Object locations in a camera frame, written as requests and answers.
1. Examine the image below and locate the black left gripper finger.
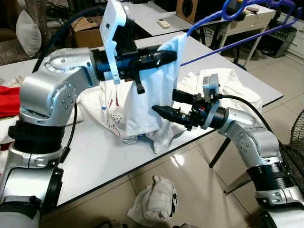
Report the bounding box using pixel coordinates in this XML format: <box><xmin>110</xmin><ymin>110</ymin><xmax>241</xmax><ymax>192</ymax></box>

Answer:
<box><xmin>142</xmin><ymin>60</ymin><xmax>175</xmax><ymax>72</ymax></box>
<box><xmin>145</xmin><ymin>49</ymin><xmax>178</xmax><ymax>61</ymax></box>

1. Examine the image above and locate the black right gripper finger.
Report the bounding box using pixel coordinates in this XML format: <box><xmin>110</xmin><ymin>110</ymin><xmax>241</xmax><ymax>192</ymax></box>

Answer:
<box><xmin>152</xmin><ymin>105</ymin><xmax>193</xmax><ymax>126</ymax></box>
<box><xmin>172</xmin><ymin>89</ymin><xmax>199</xmax><ymax>107</ymax></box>

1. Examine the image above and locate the white printed garment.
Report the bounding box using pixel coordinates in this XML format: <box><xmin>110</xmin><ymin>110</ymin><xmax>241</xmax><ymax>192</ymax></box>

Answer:
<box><xmin>95</xmin><ymin>32</ymin><xmax>193</xmax><ymax>155</ymax></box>

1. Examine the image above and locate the blue plastic clothes hanger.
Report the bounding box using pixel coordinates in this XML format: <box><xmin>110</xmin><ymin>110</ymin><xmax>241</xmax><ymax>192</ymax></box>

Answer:
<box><xmin>180</xmin><ymin>0</ymin><xmax>304</xmax><ymax>67</ymax></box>

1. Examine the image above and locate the black table leg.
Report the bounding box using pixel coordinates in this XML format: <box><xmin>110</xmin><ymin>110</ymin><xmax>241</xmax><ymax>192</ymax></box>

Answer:
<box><xmin>209</xmin><ymin>137</ymin><xmax>234</xmax><ymax>169</ymax></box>

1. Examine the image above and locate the white cotton garment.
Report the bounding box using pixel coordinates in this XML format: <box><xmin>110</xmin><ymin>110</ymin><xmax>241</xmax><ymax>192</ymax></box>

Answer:
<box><xmin>183</xmin><ymin>68</ymin><xmax>263</xmax><ymax>117</ymax></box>

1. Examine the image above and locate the brown cardboard box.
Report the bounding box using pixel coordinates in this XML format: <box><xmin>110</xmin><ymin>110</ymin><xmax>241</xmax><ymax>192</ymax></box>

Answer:
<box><xmin>71</xmin><ymin>17</ymin><xmax>109</xmax><ymax>48</ymax></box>

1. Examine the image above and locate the wooden speaker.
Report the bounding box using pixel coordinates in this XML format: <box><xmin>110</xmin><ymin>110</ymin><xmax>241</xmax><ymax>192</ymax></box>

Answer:
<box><xmin>176</xmin><ymin>0</ymin><xmax>210</xmax><ymax>24</ymax></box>

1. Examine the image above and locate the cream white garment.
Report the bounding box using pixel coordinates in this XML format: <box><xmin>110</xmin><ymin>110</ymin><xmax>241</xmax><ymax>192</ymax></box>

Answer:
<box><xmin>76</xmin><ymin>88</ymin><xmax>104</xmax><ymax>126</ymax></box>

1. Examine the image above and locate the white metal leg desk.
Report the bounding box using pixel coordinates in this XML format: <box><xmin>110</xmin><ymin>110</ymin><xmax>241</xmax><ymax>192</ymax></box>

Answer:
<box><xmin>209</xmin><ymin>4</ymin><xmax>277</xmax><ymax>67</ymax></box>

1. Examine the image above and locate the black floor fan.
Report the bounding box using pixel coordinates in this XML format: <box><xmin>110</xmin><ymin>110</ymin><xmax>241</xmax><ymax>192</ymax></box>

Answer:
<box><xmin>289</xmin><ymin>108</ymin><xmax>304</xmax><ymax>164</ymax></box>

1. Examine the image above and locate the white drawer cabinet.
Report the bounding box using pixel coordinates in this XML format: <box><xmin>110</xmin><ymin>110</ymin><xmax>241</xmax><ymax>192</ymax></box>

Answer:
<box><xmin>285</xmin><ymin>19</ymin><xmax>304</xmax><ymax>60</ymax></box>

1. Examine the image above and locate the white pillow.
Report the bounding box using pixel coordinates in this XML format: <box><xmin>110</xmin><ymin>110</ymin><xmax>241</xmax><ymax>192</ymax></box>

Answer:
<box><xmin>16</xmin><ymin>9</ymin><xmax>42</xmax><ymax>57</ymax></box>

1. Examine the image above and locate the red garment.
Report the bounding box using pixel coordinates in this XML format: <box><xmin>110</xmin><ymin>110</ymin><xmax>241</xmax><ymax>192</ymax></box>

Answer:
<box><xmin>0</xmin><ymin>85</ymin><xmax>22</xmax><ymax>118</ymax></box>

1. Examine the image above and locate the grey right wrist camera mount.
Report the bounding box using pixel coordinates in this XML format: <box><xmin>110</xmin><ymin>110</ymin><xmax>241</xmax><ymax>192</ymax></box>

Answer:
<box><xmin>201</xmin><ymin>74</ymin><xmax>223</xmax><ymax>107</ymax></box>

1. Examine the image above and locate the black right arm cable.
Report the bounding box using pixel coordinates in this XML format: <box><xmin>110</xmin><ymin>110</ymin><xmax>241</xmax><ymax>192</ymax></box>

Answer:
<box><xmin>218</xmin><ymin>94</ymin><xmax>304</xmax><ymax>200</ymax></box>

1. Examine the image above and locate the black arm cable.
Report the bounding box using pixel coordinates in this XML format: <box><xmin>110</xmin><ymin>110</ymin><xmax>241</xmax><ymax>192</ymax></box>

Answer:
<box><xmin>218</xmin><ymin>94</ymin><xmax>304</xmax><ymax>200</ymax></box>
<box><xmin>32</xmin><ymin>6</ymin><xmax>106</xmax><ymax>73</ymax></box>

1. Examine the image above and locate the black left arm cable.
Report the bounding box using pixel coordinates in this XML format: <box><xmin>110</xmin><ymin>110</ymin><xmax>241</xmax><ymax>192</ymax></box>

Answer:
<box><xmin>32</xmin><ymin>6</ymin><xmax>106</xmax><ymax>73</ymax></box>

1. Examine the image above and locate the black cable with connector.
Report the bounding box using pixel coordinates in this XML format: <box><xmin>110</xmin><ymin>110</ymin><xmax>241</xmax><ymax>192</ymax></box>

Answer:
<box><xmin>58</xmin><ymin>101</ymin><xmax>79</xmax><ymax>166</ymax></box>

